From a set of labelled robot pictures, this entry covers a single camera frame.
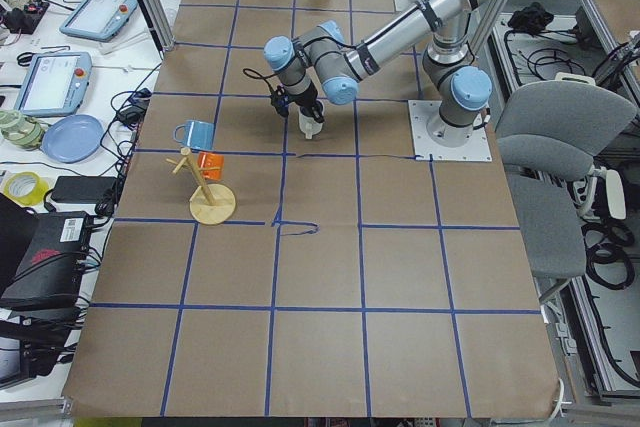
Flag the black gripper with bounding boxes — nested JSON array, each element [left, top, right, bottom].
[[292, 85, 325, 123]]

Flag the white mug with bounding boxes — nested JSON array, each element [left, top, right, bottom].
[[298, 108, 324, 140]]

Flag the blue mug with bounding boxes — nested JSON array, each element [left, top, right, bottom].
[[173, 120, 215, 151]]

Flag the orange mug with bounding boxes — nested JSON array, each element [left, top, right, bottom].
[[197, 152, 224, 181]]

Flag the wooden mug tree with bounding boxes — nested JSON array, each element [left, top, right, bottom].
[[167, 147, 236, 225]]

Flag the white grey office chair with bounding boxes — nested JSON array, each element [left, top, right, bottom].
[[495, 80, 637, 303]]

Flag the upper teach pendant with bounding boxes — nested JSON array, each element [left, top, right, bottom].
[[59, 0, 138, 42]]

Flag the teach pendant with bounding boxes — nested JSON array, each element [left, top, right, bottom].
[[14, 52, 93, 118], [59, 0, 138, 42]]

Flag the blue plate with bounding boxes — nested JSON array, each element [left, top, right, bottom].
[[41, 114, 104, 163]]

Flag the black power adapter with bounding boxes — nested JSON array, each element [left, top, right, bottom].
[[50, 176, 116, 204]]

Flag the lower teach pendant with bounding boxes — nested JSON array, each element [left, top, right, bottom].
[[14, 52, 93, 118]]

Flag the yellow tape roll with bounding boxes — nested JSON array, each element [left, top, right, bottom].
[[4, 172, 49, 206]]

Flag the black computer box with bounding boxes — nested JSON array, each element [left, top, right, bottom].
[[1, 211, 101, 312]]

